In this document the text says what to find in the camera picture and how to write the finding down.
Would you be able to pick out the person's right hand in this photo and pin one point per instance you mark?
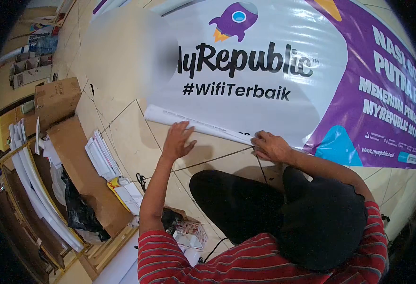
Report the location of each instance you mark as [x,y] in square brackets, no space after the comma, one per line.
[273,147]

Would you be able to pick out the person's left hand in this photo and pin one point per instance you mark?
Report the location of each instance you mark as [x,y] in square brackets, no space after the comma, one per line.
[179,142]

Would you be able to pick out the person's right fingers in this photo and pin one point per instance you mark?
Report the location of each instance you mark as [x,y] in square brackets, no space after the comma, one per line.
[259,143]

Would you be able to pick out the person's left fingers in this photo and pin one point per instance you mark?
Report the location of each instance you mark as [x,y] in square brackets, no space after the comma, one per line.
[181,128]

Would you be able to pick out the person's left thumb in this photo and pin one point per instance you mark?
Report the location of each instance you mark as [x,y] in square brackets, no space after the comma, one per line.
[191,145]

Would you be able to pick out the white and purple printed banner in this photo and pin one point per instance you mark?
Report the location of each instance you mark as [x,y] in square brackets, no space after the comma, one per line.
[264,71]

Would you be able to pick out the black scissors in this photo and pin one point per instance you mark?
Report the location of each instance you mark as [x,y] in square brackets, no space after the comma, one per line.
[141,181]

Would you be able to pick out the person's legs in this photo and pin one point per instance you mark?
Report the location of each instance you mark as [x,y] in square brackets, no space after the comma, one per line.
[247,206]

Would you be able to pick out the black tool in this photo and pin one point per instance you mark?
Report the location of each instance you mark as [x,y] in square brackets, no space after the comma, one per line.
[169,218]

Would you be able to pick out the yellow and red packet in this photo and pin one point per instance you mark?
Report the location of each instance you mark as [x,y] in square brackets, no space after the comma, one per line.
[124,194]

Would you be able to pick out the stack of white papers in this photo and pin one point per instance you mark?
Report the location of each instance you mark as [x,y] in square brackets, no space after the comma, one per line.
[101,156]

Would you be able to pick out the small printed carton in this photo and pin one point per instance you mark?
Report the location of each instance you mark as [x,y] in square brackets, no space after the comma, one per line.
[191,231]

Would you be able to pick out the long brown cardboard sheet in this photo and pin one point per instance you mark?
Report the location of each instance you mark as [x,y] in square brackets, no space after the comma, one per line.
[87,177]

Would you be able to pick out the person's body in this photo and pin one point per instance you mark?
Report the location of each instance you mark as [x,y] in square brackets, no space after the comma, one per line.
[250,262]

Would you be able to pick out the open brown cardboard box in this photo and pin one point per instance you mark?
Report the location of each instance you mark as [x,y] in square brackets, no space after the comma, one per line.
[57,101]

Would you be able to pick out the black plastic bag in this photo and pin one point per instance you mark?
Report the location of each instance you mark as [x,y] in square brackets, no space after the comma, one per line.
[82,213]

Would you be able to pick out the white flat board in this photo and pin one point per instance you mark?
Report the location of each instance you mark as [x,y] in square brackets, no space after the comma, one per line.
[122,264]

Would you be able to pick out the long white boards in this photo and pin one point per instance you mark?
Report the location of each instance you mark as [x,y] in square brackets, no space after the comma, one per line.
[41,198]

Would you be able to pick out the white carton with compartments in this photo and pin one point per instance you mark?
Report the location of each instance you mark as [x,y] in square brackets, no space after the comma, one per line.
[32,69]

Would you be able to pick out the wooden frame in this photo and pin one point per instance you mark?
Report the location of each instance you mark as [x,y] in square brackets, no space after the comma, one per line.
[105,250]

